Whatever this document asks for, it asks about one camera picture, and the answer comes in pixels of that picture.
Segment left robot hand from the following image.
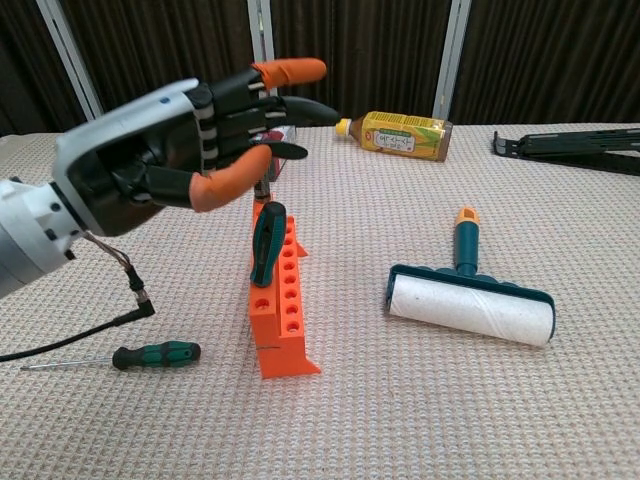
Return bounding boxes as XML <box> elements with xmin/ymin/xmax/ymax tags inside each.
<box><xmin>52</xmin><ymin>57</ymin><xmax>339</xmax><ymax>239</ymax></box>

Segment grey metal precision screwdriver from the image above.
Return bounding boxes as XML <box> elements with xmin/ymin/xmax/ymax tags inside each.
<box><xmin>252</xmin><ymin>174</ymin><xmax>274</xmax><ymax>204</ymax></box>

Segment slim teal screwdriver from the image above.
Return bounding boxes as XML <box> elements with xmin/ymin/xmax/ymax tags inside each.
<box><xmin>249</xmin><ymin>201</ymin><xmax>287</xmax><ymax>289</ymax></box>

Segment orange screwdriver rack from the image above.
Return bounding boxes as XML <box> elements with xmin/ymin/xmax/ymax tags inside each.
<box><xmin>248</xmin><ymin>198</ymin><xmax>322</xmax><ymax>380</ymax></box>

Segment green and black screwdriver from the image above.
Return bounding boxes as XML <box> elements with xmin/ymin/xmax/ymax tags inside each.
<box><xmin>19</xmin><ymin>341</ymin><xmax>202</xmax><ymax>372</ymax></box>

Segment red NFC juice bottle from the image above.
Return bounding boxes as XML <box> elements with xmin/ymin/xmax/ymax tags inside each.
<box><xmin>249</xmin><ymin>124</ymin><xmax>297</xmax><ymax>181</ymax></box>

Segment yellow tea bottle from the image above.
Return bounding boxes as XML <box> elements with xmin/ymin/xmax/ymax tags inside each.
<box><xmin>335</xmin><ymin>110</ymin><xmax>454</xmax><ymax>163</ymax></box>

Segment teal lint roller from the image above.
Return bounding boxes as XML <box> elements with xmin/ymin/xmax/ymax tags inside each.
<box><xmin>383</xmin><ymin>206</ymin><xmax>556</xmax><ymax>348</ymax></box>

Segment beige woven tablecloth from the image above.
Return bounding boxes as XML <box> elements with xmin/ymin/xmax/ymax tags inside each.
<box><xmin>0</xmin><ymin>122</ymin><xmax>640</xmax><ymax>480</ymax></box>

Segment black folding stand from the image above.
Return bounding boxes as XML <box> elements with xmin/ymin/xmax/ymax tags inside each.
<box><xmin>492</xmin><ymin>127</ymin><xmax>640</xmax><ymax>177</ymax></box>

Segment grey metal partition post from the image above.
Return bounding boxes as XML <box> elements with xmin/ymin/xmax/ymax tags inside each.
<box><xmin>432</xmin><ymin>0</ymin><xmax>472</xmax><ymax>121</ymax></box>
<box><xmin>35</xmin><ymin>0</ymin><xmax>111</xmax><ymax>133</ymax></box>
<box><xmin>247</xmin><ymin>0</ymin><xmax>280</xmax><ymax>99</ymax></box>

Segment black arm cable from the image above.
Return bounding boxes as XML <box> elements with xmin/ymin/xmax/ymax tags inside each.
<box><xmin>0</xmin><ymin>232</ymin><xmax>156</xmax><ymax>364</ymax></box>

